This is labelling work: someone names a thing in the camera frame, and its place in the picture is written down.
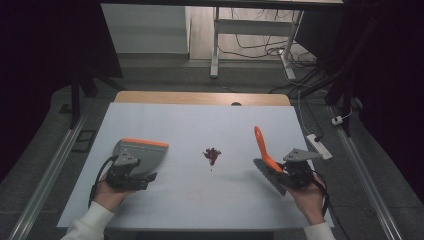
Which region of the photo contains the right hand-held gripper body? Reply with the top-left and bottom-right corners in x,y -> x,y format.
277,147 -> 323,191

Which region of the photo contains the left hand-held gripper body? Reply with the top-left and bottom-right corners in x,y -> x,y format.
106,153 -> 148,192

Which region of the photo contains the grey dustpan with orange edge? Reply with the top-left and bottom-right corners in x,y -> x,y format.
112,137 -> 170,177

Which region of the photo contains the pile of red scraps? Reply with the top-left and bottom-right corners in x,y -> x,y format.
202,147 -> 222,167

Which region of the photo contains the person's left hand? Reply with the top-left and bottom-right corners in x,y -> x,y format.
93,181 -> 134,213

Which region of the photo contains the person's right hand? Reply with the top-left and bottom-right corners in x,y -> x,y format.
285,174 -> 327,226

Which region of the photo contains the white power strip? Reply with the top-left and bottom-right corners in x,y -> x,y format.
306,133 -> 334,161

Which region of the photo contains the white table cover sheet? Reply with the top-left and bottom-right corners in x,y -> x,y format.
56,102 -> 335,232

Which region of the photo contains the black stand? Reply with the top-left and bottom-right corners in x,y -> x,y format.
299,63 -> 355,138
59,64 -> 118,130

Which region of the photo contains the wooden table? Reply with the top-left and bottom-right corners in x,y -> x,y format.
113,90 -> 292,107

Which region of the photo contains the dark curtain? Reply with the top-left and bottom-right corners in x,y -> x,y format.
0,0 -> 124,183
294,0 -> 424,196

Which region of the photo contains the white cabinet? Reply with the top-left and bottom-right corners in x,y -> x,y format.
101,3 -> 192,55

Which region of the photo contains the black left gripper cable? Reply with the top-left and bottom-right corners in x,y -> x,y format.
87,155 -> 118,209

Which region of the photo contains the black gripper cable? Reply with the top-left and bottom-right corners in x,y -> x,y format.
311,169 -> 331,218
87,155 -> 118,209

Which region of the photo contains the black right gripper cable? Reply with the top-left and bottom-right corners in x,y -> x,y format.
311,169 -> 331,218

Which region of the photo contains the black floor bracket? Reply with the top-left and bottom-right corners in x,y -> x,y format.
72,129 -> 98,154

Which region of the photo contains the metal floor rail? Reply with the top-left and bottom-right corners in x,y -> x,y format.
327,105 -> 403,240
7,112 -> 90,240

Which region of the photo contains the tangle of black floor cables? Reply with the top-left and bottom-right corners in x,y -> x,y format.
218,7 -> 319,69

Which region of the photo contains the white desk frame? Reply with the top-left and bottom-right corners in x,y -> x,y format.
209,6 -> 305,81

